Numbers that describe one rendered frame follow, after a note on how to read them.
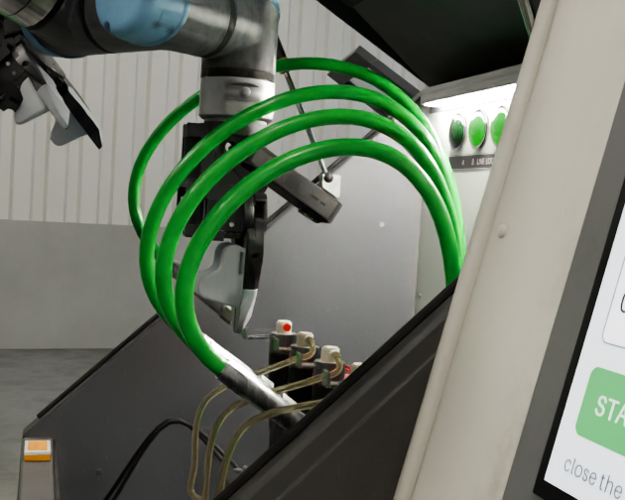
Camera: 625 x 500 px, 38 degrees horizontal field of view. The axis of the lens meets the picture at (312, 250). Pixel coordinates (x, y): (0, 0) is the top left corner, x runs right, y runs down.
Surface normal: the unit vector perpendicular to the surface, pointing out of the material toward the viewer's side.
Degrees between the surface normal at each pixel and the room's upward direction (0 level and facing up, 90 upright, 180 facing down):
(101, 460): 90
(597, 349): 76
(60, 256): 90
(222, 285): 93
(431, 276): 90
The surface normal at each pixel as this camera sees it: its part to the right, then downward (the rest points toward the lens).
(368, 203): 0.29, 0.07
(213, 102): -0.50, 0.02
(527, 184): -0.91, -0.28
